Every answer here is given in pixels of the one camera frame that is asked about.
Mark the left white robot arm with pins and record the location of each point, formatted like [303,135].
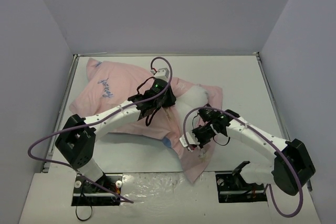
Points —
[77,139]

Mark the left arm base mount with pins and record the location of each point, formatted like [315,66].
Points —
[86,193]

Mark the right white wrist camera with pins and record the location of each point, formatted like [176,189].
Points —
[189,141]

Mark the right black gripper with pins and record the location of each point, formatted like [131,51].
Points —
[196,135]

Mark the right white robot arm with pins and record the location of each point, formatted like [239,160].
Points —
[289,163]

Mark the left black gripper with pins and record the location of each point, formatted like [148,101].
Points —
[165,97]

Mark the white pillow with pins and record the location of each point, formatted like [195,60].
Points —
[195,96]

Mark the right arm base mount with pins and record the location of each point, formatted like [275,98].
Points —
[228,191]

